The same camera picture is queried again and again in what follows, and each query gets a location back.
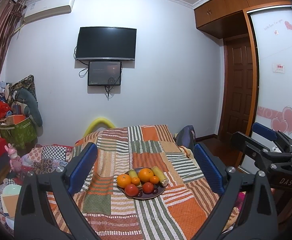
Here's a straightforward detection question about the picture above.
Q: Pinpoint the large orange with sticker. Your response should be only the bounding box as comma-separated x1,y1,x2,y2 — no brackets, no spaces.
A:
117,173,131,189

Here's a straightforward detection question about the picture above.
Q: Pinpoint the banana piece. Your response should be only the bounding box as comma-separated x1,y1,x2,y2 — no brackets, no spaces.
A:
151,166,169,187
127,169,138,179

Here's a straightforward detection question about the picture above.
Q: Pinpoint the large red tomato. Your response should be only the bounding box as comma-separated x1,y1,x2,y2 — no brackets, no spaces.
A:
124,184,139,197

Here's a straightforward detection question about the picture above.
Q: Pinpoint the small tangerine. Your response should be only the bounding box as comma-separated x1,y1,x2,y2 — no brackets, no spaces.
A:
131,177,141,186
149,176,159,185

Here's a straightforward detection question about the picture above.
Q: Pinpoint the brown wooden door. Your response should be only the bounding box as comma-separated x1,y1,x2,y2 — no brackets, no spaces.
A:
218,36,253,142

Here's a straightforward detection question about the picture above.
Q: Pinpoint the blue backpack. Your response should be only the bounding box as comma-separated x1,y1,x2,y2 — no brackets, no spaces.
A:
175,125,196,151

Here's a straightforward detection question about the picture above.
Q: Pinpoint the pink toy figure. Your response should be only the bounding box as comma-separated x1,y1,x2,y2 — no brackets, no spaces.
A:
4,144,22,173

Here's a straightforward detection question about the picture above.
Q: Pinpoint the white wardrobe sliding door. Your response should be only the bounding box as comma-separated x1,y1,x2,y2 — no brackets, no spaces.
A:
248,5,292,139

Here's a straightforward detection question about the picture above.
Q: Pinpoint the green storage box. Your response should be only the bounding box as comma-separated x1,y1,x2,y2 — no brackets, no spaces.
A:
0,118,37,149

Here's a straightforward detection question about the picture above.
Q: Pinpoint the striped patchwork bedspread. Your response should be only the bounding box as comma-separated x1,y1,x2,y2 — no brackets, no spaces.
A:
46,124,236,240

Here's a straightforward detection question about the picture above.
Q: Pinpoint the dark purple round plate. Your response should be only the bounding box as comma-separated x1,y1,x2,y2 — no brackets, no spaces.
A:
119,167,166,200

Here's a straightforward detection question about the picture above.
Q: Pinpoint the yellow foam tube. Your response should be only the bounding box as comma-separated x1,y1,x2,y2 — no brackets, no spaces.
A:
83,118,115,137

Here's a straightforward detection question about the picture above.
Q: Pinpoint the dark red grape left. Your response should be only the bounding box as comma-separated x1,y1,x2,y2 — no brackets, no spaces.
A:
137,191,143,197

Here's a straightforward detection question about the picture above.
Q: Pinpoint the orange on plate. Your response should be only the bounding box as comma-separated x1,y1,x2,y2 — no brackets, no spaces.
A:
138,168,154,183

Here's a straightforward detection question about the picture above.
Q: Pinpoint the grey plush toy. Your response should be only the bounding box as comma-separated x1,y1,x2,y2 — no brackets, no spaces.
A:
15,88,43,127

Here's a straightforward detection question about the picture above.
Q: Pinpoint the wooden overhead cabinet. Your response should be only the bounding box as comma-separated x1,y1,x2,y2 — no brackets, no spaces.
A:
194,0,292,39

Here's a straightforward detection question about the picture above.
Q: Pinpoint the white air conditioner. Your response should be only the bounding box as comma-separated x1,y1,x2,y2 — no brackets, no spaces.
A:
23,0,75,24

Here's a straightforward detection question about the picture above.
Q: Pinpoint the small wall monitor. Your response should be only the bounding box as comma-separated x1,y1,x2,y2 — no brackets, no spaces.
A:
87,61,122,86

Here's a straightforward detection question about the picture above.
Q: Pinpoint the wall mounted black television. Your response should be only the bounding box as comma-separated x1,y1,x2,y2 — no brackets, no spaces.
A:
75,27,137,61

